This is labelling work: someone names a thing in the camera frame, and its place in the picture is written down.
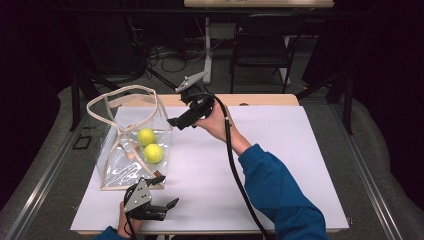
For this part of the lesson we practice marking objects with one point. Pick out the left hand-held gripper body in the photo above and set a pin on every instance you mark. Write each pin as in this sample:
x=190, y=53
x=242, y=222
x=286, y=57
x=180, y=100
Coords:
x=138, y=196

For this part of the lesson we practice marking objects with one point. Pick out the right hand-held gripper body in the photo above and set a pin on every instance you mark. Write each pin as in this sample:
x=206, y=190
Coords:
x=201, y=101

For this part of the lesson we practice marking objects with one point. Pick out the yellow tennis ball black mark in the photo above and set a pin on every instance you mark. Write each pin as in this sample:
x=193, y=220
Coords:
x=153, y=153

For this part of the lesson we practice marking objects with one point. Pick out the plain yellow tennis ball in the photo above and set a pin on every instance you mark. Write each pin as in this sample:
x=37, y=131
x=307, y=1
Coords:
x=146, y=136

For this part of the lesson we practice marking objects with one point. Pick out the person's right hand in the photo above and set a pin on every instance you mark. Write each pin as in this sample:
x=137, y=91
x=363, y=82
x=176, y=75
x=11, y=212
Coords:
x=218, y=123

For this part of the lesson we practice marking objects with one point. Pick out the person's left hand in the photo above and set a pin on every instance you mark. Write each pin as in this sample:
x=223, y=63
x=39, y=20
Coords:
x=130, y=226

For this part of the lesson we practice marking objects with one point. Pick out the black tripod leg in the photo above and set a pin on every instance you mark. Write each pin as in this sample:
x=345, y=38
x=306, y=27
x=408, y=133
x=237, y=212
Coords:
x=163, y=79

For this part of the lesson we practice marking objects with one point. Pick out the white desk with wooden top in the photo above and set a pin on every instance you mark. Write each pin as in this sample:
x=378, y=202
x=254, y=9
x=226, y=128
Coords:
x=207, y=50

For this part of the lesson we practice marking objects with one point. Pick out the black folding chair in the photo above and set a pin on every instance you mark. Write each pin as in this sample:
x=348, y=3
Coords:
x=260, y=50

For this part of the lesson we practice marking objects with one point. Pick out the white table sheet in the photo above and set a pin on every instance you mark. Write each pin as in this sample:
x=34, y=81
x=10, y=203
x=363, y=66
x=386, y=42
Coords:
x=293, y=150

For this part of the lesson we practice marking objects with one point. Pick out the black metal stand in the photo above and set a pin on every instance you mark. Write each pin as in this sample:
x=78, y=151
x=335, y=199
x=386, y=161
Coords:
x=75, y=100
x=348, y=106

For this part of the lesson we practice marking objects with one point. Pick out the grey metal floor rail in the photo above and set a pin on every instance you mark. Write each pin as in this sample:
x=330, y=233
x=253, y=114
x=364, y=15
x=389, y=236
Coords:
x=40, y=186
x=370, y=180

